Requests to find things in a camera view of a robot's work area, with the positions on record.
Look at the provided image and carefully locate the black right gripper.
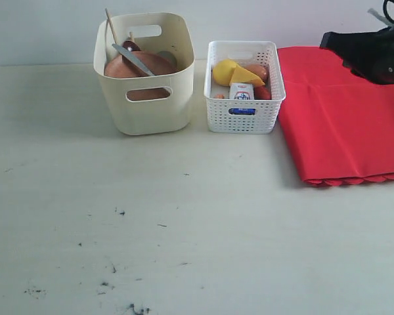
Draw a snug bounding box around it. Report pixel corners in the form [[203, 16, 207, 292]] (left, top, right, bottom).
[[319, 27, 394, 84]]

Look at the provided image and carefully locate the red table cloth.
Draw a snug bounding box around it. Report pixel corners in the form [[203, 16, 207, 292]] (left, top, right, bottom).
[[278, 47, 394, 186]]

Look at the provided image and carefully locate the brown egg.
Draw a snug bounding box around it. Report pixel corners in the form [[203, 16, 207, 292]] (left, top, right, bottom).
[[245, 64, 269, 82]]

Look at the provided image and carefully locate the red sausage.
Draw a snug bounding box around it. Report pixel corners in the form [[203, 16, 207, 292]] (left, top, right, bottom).
[[254, 86, 272, 100]]

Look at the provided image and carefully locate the yellow cheese wedge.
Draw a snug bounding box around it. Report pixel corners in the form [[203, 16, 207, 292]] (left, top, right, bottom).
[[230, 66, 266, 87]]

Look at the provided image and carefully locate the small milk carton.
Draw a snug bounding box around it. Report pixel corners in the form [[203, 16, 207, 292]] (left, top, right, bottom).
[[229, 83, 255, 116]]

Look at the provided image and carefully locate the yellow lemon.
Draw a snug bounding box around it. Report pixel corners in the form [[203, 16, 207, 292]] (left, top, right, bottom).
[[212, 59, 238, 87]]

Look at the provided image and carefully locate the brown wooden plate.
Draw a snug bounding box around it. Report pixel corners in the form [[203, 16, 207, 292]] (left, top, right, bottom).
[[104, 51, 177, 101]]

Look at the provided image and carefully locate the silver table knife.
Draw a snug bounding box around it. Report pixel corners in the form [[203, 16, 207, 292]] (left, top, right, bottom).
[[112, 43, 154, 76]]

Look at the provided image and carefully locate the dark wooden spoon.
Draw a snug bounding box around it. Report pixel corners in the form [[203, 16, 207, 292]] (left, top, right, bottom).
[[122, 40, 141, 51]]

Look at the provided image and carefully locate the pale green ceramic bowl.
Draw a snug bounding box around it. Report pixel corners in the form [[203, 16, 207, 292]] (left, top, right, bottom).
[[156, 51, 178, 68]]

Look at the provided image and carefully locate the white perforated plastic basket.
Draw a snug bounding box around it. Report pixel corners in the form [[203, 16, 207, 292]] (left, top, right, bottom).
[[204, 41, 286, 134]]

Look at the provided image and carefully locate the cream plastic bin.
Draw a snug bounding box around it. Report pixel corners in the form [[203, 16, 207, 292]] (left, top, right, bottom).
[[93, 12, 195, 135]]

